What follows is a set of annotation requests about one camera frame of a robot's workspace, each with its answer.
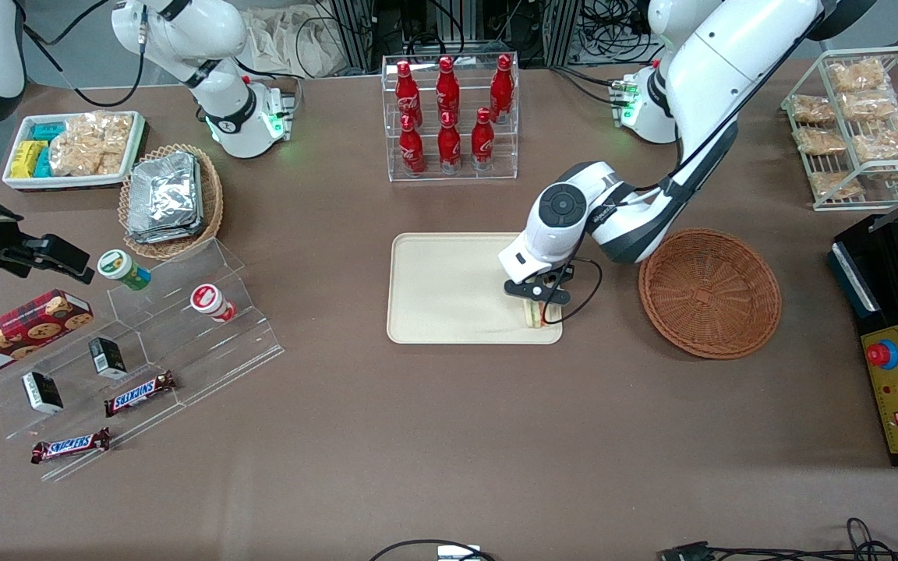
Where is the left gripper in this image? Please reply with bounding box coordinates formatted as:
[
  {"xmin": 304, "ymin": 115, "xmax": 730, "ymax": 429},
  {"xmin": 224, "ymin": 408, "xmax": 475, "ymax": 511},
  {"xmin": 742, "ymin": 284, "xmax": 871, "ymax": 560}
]
[{"xmin": 498, "ymin": 231, "xmax": 575, "ymax": 307}]

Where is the triangular sandwich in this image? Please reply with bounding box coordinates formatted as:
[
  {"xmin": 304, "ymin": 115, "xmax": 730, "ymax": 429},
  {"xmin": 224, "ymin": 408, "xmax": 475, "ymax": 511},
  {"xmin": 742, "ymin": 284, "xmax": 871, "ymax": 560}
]
[{"xmin": 522, "ymin": 298, "xmax": 564, "ymax": 329}]

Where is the white rectangular snack tray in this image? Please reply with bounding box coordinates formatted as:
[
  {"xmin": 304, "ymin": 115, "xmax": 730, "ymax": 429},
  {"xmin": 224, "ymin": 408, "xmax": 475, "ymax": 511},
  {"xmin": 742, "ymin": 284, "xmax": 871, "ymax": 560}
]
[{"xmin": 2, "ymin": 111, "xmax": 147, "ymax": 192}]

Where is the beige plastic tray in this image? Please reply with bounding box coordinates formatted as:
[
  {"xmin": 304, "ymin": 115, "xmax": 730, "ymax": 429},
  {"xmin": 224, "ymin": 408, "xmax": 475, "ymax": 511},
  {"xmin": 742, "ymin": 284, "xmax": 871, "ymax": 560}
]
[{"xmin": 387, "ymin": 232, "xmax": 564, "ymax": 345}]

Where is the round brown wicker basket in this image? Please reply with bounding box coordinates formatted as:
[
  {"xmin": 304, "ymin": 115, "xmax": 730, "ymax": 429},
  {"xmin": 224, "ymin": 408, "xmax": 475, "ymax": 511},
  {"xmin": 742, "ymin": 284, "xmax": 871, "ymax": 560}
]
[{"xmin": 638, "ymin": 228, "xmax": 782, "ymax": 360}]

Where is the oval wicker basket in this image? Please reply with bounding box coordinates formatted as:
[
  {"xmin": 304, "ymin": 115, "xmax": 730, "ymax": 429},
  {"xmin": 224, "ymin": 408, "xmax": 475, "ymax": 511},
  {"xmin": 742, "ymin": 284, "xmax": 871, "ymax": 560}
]
[{"xmin": 118, "ymin": 143, "xmax": 225, "ymax": 260}]

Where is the green lid snack cup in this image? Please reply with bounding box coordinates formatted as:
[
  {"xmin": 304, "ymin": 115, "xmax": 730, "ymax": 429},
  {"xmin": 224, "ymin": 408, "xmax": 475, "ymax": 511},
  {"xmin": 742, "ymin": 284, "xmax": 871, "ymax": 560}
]
[{"xmin": 97, "ymin": 249, "xmax": 152, "ymax": 291}]

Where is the red tartan cookie box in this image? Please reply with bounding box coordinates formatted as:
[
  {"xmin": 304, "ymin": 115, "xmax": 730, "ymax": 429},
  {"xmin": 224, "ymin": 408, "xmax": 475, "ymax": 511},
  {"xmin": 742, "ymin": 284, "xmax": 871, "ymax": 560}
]
[{"xmin": 0, "ymin": 289, "xmax": 94, "ymax": 385}]

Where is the yellow snack pack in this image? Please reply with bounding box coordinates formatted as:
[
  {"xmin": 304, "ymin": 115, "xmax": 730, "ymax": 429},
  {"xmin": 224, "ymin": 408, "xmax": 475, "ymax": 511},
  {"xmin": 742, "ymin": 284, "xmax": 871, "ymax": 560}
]
[{"xmin": 10, "ymin": 140, "xmax": 48, "ymax": 179}]

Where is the small black box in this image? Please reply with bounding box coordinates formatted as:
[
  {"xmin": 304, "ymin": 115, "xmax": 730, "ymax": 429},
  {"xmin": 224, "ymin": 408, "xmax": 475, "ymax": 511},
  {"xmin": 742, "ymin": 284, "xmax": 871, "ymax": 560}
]
[
  {"xmin": 22, "ymin": 372, "xmax": 65, "ymax": 415},
  {"xmin": 89, "ymin": 337, "xmax": 128, "ymax": 380}
]

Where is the clear bag of crackers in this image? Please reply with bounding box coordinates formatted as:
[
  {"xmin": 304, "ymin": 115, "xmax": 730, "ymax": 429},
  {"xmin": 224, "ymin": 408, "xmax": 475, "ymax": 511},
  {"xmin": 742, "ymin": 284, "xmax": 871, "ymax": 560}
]
[{"xmin": 49, "ymin": 111, "xmax": 135, "ymax": 178}]

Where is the silver foil packs stack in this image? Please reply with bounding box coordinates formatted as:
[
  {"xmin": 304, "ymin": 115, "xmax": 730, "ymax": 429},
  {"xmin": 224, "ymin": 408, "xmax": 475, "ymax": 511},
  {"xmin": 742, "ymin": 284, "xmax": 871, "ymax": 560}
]
[{"xmin": 126, "ymin": 152, "xmax": 206, "ymax": 245}]

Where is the clear acrylic bottle rack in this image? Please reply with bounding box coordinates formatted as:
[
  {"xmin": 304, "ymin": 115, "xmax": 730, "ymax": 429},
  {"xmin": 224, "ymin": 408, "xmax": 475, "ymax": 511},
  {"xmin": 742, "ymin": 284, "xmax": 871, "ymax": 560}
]
[{"xmin": 381, "ymin": 53, "xmax": 520, "ymax": 184}]

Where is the red cola bottle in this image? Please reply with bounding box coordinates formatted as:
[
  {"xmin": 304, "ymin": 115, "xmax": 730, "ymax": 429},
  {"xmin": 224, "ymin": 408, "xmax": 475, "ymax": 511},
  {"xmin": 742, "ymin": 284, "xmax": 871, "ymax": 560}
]
[
  {"xmin": 436, "ymin": 56, "xmax": 461, "ymax": 125},
  {"xmin": 399, "ymin": 115, "xmax": 426, "ymax": 176},
  {"xmin": 490, "ymin": 55, "xmax": 514, "ymax": 124},
  {"xmin": 438, "ymin": 111, "xmax": 462, "ymax": 174},
  {"xmin": 395, "ymin": 61, "xmax": 423, "ymax": 129},
  {"xmin": 471, "ymin": 108, "xmax": 495, "ymax": 171}
]

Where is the Snickers chocolate bar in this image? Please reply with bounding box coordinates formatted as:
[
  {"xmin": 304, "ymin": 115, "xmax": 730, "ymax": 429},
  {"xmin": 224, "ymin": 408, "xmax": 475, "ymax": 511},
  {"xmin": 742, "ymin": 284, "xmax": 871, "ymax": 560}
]
[
  {"xmin": 104, "ymin": 371, "xmax": 177, "ymax": 418},
  {"xmin": 31, "ymin": 427, "xmax": 111, "ymax": 465}
]

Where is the red lid snack cup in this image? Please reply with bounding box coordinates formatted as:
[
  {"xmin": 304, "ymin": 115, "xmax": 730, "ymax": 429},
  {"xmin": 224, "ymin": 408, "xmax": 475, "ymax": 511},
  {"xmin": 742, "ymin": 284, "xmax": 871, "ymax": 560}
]
[{"xmin": 189, "ymin": 284, "xmax": 236, "ymax": 323}]

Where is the clear acrylic stepped display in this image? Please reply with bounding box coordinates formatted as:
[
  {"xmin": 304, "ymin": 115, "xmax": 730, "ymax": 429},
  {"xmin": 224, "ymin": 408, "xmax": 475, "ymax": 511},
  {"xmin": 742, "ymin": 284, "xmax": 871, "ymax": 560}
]
[{"xmin": 0, "ymin": 238, "xmax": 286, "ymax": 482}]

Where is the clear bag of fried snacks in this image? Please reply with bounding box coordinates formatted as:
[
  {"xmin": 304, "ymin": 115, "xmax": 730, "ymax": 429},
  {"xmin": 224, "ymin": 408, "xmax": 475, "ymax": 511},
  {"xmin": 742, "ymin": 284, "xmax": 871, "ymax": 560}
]
[
  {"xmin": 829, "ymin": 58, "xmax": 888, "ymax": 95},
  {"xmin": 790, "ymin": 94, "xmax": 836, "ymax": 125},
  {"xmin": 839, "ymin": 91, "xmax": 898, "ymax": 122},
  {"xmin": 809, "ymin": 171, "xmax": 864, "ymax": 200},
  {"xmin": 853, "ymin": 117, "xmax": 898, "ymax": 161},
  {"xmin": 794, "ymin": 126, "xmax": 847, "ymax": 156}
]

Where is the beige cloth bag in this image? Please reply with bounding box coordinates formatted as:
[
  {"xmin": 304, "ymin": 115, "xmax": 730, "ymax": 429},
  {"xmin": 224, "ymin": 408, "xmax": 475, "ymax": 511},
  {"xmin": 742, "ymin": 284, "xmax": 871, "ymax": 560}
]
[{"xmin": 242, "ymin": 4, "xmax": 350, "ymax": 79}]

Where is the black machine with emergency button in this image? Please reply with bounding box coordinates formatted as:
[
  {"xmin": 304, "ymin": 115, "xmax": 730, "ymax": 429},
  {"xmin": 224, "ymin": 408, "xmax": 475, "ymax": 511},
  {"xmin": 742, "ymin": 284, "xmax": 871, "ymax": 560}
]
[{"xmin": 829, "ymin": 212, "xmax": 898, "ymax": 468}]

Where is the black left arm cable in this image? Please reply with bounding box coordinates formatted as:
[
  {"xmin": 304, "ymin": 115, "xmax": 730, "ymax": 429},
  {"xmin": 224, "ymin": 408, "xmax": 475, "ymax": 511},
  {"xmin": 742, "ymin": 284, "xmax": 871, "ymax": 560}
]
[{"xmin": 540, "ymin": 0, "xmax": 828, "ymax": 326}]

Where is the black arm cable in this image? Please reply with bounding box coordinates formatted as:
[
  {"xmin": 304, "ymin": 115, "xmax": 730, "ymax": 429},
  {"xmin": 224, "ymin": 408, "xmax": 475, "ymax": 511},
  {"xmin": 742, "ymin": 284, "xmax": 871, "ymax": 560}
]
[
  {"xmin": 540, "ymin": 0, "xmax": 828, "ymax": 326},
  {"xmin": 23, "ymin": 0, "xmax": 147, "ymax": 108}
]

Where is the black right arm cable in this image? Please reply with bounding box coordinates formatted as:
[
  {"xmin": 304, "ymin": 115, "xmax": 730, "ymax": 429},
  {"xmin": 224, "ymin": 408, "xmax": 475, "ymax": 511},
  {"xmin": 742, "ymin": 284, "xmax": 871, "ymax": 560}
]
[{"xmin": 23, "ymin": 0, "xmax": 147, "ymax": 108}]

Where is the aluminium frame post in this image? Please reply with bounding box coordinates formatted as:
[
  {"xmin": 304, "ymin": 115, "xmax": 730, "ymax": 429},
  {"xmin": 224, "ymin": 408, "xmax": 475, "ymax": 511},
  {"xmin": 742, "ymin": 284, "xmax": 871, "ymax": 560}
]
[
  {"xmin": 331, "ymin": 0, "xmax": 377, "ymax": 75},
  {"xmin": 543, "ymin": 0, "xmax": 582, "ymax": 68}
]

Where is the black looped cable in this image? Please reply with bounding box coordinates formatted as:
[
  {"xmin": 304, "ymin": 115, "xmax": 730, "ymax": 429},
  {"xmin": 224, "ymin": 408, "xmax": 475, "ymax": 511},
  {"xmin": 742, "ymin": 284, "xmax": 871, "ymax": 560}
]
[{"xmin": 369, "ymin": 538, "xmax": 497, "ymax": 561}]

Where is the white wire rack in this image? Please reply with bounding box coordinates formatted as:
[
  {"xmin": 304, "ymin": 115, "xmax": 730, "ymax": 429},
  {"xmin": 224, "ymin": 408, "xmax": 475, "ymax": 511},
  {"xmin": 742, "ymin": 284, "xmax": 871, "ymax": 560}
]
[{"xmin": 780, "ymin": 47, "xmax": 898, "ymax": 212}]

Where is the black connector with cables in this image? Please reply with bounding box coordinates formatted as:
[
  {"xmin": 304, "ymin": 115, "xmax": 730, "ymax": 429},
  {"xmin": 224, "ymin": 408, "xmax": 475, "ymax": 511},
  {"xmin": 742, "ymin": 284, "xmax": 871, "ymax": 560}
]
[{"xmin": 660, "ymin": 517, "xmax": 898, "ymax": 561}]

